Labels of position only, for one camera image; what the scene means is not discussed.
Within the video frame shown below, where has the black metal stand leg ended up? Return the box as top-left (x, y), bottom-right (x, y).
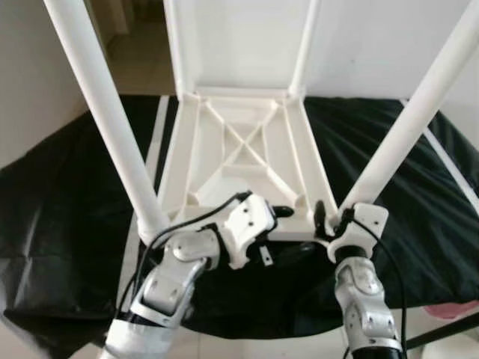
top-left (408, 314), bottom-right (479, 351)

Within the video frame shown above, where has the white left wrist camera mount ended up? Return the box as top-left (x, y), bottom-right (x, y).
top-left (221, 193), bottom-right (278, 270)

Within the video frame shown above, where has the white plastic table leg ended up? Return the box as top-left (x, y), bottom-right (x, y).
top-left (163, 0), bottom-right (199, 99)
top-left (288, 0), bottom-right (323, 99)
top-left (43, 0), bottom-right (171, 246)
top-left (338, 0), bottom-right (479, 219)

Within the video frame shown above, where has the pink fabric item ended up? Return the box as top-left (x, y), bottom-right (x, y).
top-left (423, 301), bottom-right (479, 319)

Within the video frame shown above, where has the black cloth table cover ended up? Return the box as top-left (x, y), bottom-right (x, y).
top-left (0, 93), bottom-right (479, 352)

